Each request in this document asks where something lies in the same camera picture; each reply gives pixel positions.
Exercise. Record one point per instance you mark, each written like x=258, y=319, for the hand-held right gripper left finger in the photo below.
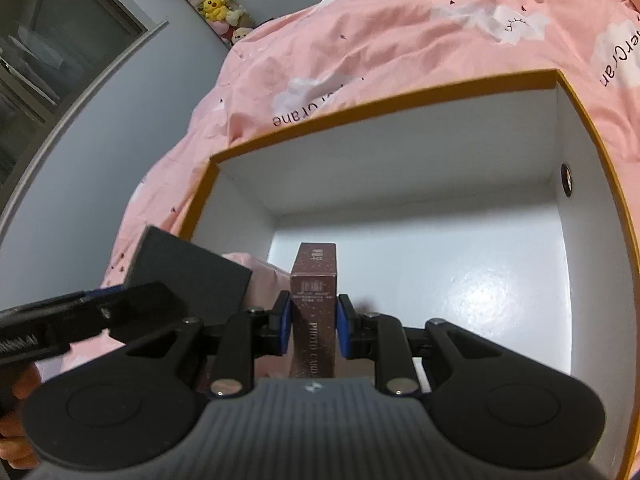
x=283, y=325

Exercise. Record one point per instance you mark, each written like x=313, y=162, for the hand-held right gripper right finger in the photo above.
x=343, y=327

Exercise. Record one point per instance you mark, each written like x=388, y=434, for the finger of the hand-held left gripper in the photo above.
x=140, y=305

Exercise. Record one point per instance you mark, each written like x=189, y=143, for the brown card box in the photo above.
x=315, y=280

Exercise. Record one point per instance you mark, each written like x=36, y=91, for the dark grey box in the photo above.
x=190, y=270

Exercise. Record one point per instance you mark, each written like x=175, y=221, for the white box with orange rim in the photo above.
x=425, y=260

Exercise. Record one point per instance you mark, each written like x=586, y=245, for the person's left hand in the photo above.
x=22, y=387

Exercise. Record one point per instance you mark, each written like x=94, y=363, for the pink printed blanket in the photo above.
x=390, y=35

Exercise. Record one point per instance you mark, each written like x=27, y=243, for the clear tube of plush toys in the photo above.
x=215, y=2

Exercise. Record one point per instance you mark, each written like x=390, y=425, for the window with grey frame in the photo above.
x=50, y=35

